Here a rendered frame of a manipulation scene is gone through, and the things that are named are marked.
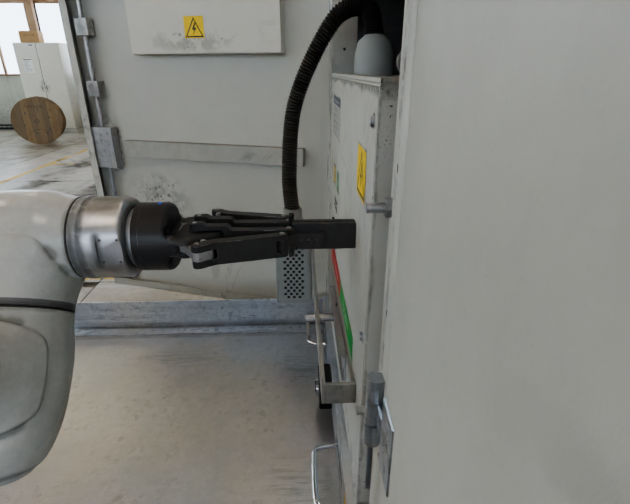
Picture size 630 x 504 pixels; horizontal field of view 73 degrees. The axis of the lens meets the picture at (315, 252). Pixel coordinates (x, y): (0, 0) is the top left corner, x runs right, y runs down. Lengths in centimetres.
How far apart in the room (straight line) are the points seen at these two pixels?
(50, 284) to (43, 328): 4
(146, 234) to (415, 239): 34
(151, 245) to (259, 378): 47
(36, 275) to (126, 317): 60
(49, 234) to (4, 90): 1317
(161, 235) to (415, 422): 34
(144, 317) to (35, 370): 61
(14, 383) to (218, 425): 40
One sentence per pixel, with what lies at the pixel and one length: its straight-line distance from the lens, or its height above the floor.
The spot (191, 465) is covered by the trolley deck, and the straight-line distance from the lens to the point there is 75.
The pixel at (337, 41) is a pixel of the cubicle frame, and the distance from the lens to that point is 89.
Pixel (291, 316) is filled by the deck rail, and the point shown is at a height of 87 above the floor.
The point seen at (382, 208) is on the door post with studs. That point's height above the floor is 131.
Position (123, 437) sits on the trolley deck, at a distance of 83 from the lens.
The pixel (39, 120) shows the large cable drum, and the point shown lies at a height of 46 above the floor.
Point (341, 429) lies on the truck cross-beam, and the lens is 67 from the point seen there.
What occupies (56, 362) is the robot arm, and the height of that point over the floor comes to 113.
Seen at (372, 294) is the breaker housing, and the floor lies 121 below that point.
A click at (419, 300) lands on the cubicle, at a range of 17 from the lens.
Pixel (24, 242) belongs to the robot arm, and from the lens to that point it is 50.
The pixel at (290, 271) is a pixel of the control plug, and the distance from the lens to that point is 86.
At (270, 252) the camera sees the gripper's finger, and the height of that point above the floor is 123.
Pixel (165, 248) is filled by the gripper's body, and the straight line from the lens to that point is 47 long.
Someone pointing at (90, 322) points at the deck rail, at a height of 86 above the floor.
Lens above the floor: 140
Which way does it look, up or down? 23 degrees down
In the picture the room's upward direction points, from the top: straight up
